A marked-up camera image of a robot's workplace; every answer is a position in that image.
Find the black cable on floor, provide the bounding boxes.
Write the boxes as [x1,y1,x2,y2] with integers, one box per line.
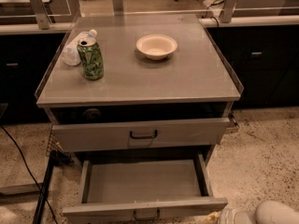
[0,124,59,224]

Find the green soda can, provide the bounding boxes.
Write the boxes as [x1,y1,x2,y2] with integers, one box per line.
[77,37,104,80]

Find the grey metal drawer cabinet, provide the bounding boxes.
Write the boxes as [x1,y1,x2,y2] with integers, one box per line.
[35,13,245,161]

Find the drawer with black handle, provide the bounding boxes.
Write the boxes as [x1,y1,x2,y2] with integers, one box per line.
[64,155,227,224]
[52,118,229,152]

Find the dark counter cabinets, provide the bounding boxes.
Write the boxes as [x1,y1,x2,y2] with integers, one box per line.
[0,25,299,123]

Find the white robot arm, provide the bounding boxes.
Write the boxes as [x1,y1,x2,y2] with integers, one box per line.
[217,201,299,224]

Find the white bowl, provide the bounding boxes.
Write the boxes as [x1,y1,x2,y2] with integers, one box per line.
[135,35,178,61]

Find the black stand pole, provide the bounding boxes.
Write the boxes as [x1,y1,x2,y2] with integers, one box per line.
[33,150,71,224]

